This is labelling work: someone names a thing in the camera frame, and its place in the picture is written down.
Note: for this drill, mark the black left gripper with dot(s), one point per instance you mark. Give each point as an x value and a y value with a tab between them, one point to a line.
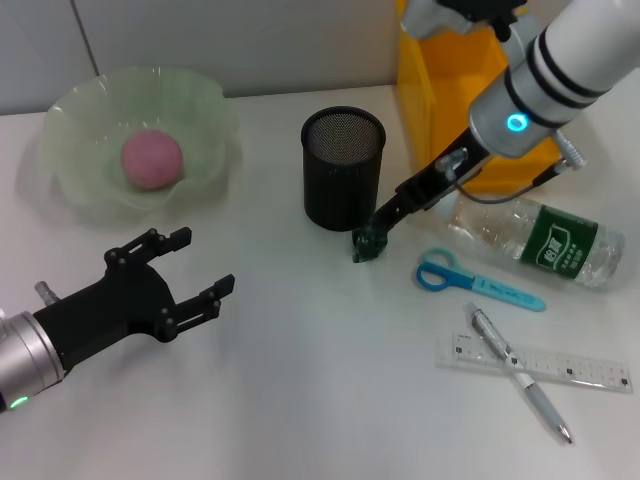
110	310

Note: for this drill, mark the pale green glass fruit bowl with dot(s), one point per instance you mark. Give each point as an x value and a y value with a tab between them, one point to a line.
130	115

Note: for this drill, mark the clear plastic ruler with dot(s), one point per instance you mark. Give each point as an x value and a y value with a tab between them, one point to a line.
575	367

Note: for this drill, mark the pink peach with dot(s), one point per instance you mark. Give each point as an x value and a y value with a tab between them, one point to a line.
152	159

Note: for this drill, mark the clear green-label water bottle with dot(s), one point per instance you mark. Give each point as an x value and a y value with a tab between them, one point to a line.
555	240

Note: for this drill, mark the yellow plastic bin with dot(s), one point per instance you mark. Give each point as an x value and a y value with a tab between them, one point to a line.
445	85

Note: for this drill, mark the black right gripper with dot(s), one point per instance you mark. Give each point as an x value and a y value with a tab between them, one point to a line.
440	177

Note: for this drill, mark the blue sheathed scissors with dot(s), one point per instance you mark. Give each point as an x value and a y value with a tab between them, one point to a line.
490	287

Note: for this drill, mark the black mesh pen holder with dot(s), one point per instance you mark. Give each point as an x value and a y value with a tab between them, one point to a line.
342	170

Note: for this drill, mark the silver white pen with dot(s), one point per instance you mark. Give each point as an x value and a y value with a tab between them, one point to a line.
520	370

